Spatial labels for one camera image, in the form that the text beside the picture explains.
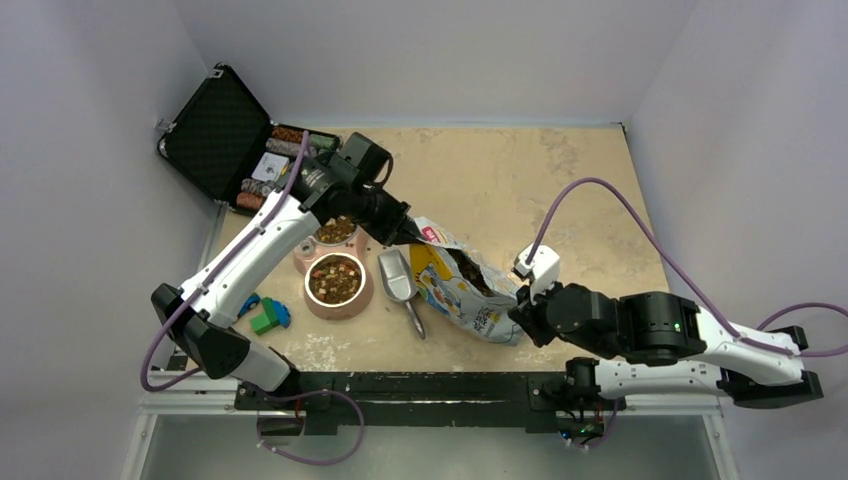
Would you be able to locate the green blue toy block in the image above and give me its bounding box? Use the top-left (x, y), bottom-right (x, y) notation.
top-left (250, 297), bottom-right (291, 335)

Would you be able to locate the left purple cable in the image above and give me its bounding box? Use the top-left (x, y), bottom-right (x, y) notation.
top-left (139, 129), bottom-right (366, 466)

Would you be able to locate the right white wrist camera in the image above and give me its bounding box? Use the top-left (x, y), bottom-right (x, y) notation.
top-left (512, 245), bottom-right (561, 304)

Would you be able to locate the pink double pet bowl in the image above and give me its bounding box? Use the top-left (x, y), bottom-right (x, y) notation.
top-left (294, 216), bottom-right (374, 321)

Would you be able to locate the pet food bag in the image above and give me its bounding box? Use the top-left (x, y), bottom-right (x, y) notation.
top-left (409, 217), bottom-right (524, 347)

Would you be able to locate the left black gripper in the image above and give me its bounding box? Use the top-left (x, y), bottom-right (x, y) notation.
top-left (344, 181), bottom-right (425, 245)

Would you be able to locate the orange blue toy car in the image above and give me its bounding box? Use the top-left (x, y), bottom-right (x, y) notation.
top-left (237, 292), bottom-right (261, 319)

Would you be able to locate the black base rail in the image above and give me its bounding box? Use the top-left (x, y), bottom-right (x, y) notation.
top-left (234, 371), bottom-right (626, 435)

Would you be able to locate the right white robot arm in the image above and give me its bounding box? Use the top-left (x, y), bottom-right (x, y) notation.
top-left (508, 282), bottom-right (824, 409)

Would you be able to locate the clear water bottle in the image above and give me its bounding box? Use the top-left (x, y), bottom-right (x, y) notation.
top-left (294, 238), bottom-right (316, 261)

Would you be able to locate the black poker chip case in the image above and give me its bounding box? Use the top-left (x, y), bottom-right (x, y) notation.
top-left (157, 63), bottom-right (342, 215)

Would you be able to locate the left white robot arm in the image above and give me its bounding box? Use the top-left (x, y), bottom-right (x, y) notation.
top-left (140, 133), bottom-right (423, 409)

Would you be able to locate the metal food scoop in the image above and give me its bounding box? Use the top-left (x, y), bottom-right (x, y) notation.
top-left (377, 250), bottom-right (426, 340)

